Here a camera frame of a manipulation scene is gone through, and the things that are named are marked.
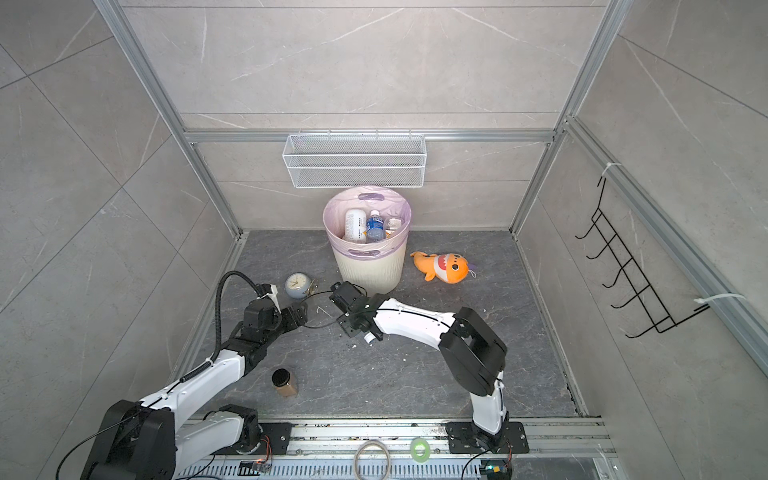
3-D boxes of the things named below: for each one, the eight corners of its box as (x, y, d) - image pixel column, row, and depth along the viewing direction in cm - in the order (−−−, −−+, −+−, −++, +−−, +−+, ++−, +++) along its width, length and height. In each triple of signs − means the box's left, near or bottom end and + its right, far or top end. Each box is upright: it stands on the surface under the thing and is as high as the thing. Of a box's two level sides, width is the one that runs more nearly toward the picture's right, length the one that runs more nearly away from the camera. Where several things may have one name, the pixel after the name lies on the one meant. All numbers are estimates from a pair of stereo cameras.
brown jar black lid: (281, 396, 82) (269, 385, 74) (284, 380, 85) (273, 368, 77) (295, 396, 82) (285, 385, 74) (298, 380, 85) (289, 368, 77)
